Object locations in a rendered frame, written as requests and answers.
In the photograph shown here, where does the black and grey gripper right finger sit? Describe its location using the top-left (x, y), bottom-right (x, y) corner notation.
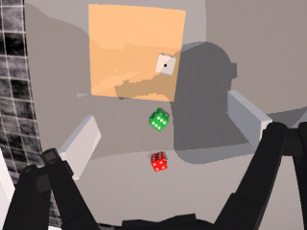
top-left (210, 90), bottom-right (307, 230)

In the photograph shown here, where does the red die with white pips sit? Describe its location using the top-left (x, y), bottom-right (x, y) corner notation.
top-left (151, 152), bottom-right (167, 172)

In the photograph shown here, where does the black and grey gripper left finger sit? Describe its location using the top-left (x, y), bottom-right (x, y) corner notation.
top-left (2, 115), bottom-right (101, 230)

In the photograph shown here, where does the green die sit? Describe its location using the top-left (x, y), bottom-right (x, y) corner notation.
top-left (149, 108), bottom-right (169, 131)

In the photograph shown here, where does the orange flat mat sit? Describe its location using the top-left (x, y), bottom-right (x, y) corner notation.
top-left (89, 5), bottom-right (185, 102)

